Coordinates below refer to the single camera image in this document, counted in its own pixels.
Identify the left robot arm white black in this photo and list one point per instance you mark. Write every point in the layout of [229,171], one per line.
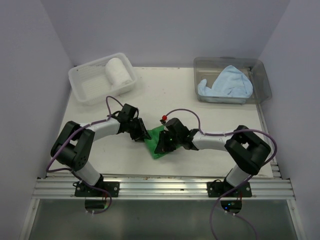
[73,146]

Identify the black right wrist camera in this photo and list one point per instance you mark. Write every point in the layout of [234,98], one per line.
[177,126]

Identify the aluminium mounting rail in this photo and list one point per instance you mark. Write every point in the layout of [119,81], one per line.
[155,187]

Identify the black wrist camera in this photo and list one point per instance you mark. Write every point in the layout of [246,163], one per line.
[127,113]
[177,126]

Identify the white plastic basket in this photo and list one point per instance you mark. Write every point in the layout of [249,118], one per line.
[89,81]

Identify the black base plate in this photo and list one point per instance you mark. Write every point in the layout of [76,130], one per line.
[217,188]
[84,191]

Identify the green towel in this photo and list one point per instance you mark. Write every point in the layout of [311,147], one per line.
[151,144]

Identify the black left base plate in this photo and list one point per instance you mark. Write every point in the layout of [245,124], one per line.
[84,191]

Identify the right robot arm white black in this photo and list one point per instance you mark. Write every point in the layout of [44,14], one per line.
[248,150]

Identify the grey transparent plastic bin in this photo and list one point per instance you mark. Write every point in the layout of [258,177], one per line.
[210,67]

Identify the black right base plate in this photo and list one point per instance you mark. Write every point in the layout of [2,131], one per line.
[217,188]

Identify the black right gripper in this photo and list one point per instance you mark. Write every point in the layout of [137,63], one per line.
[162,146]

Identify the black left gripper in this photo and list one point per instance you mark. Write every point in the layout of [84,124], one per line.
[142,133]

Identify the light blue towel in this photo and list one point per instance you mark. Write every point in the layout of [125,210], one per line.
[230,83]

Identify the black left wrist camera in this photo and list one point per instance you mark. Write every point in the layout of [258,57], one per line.
[127,113]

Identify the white towel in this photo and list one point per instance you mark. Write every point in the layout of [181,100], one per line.
[117,73]

